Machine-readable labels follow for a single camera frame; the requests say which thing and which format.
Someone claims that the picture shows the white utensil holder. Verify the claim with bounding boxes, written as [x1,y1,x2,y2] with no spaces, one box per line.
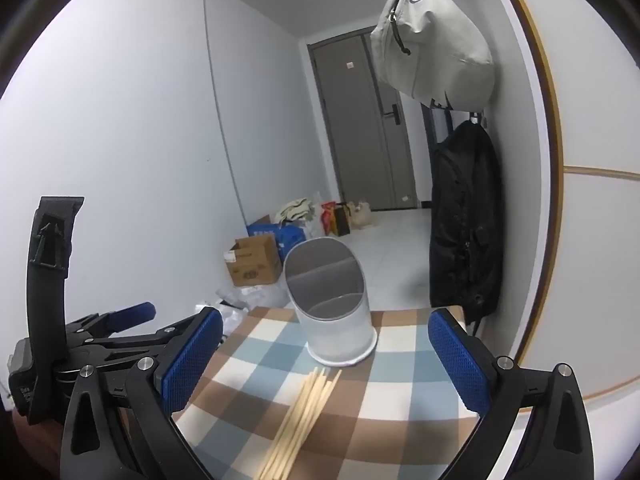
[283,236,377,367]

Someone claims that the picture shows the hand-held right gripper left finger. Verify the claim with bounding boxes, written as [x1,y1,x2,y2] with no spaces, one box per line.
[59,305,226,480]

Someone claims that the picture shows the dark yellow paper bag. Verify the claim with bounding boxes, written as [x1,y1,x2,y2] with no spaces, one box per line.
[330,203,352,237]

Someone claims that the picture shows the white cabinet with wooden trim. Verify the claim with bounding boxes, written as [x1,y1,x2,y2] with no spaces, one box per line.
[492,0,640,413]

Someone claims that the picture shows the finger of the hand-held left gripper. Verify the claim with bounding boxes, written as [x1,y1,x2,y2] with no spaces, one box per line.
[70,326,176,362]
[67,301,156,341]

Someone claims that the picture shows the black backpack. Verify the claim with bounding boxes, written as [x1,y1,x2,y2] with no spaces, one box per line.
[429,120,505,333]

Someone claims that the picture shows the grey plastic mailing bag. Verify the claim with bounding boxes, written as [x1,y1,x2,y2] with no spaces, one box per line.
[215,282,296,311]

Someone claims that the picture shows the grey door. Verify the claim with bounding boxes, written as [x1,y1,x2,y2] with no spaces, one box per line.
[306,34,418,211]

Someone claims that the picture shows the light grey hanging bag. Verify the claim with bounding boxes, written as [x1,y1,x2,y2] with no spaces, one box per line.
[370,0,496,112]

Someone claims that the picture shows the clear plastic bag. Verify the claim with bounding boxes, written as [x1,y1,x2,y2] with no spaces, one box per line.
[192,300,251,336]

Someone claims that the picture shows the beige tote bag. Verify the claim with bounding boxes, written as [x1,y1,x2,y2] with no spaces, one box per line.
[275,197,313,226]

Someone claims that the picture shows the brown cardboard box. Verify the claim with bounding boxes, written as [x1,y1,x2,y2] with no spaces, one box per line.
[223,235,283,287]

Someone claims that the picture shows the blue cardboard box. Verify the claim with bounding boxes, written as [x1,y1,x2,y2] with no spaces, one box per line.
[246,215,307,256]

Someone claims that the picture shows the checkered tablecloth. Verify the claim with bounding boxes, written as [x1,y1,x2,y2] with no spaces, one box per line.
[170,305,488,480]

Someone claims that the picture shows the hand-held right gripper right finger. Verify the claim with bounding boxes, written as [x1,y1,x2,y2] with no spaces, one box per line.
[427,307,596,480]

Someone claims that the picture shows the white plastic bag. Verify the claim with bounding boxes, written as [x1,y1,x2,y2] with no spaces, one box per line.
[305,192,326,238]

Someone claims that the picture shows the pile of wooden chopsticks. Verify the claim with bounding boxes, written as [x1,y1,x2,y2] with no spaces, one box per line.
[257,367,343,480]

